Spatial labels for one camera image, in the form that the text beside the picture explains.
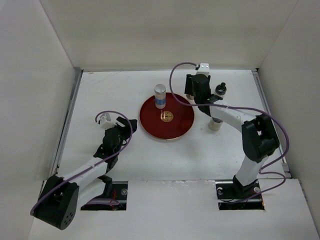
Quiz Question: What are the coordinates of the black cap brown spice bottle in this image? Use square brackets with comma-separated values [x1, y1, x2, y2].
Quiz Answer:
[186, 94, 194, 100]

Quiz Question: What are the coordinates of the silver cap blue label bottle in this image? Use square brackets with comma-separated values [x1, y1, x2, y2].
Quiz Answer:
[154, 84, 166, 109]

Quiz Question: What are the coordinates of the black cap white spice bottle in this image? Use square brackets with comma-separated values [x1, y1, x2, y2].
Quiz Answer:
[208, 82, 227, 131]

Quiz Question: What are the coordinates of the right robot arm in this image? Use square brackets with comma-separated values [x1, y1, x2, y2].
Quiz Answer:
[184, 74, 280, 198]

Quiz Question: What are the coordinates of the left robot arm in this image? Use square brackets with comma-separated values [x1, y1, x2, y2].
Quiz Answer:
[30, 116, 137, 230]

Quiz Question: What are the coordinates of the red round tray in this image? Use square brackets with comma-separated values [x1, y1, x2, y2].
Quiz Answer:
[139, 93, 195, 140]

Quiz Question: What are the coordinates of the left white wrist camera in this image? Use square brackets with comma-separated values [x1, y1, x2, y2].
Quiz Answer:
[97, 113, 115, 130]

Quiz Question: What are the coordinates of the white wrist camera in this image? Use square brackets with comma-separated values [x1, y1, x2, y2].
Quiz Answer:
[195, 63, 210, 77]
[97, 113, 115, 130]

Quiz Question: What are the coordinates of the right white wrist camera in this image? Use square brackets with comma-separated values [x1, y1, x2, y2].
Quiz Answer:
[195, 63, 210, 77]

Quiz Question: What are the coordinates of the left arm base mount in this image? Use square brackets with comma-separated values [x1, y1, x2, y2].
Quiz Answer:
[80, 175, 129, 211]

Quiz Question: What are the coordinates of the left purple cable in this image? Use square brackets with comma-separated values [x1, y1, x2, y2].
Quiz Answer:
[29, 111, 133, 217]

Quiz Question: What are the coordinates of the purple cable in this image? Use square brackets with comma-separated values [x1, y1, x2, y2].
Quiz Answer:
[29, 111, 133, 217]
[169, 62, 291, 201]

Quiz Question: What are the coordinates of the left aluminium table rail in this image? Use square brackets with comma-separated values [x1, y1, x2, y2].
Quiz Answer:
[48, 67, 83, 177]

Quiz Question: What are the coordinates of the aluminium table rail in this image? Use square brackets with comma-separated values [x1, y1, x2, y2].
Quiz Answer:
[48, 67, 83, 177]
[251, 68, 291, 170]

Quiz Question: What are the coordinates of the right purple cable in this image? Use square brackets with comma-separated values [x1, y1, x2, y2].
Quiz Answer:
[169, 62, 291, 201]

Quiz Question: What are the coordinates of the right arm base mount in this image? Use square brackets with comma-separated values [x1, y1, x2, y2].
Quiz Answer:
[215, 180, 265, 211]

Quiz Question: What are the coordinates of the right aluminium table rail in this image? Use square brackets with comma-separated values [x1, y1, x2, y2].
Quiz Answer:
[251, 68, 291, 170]

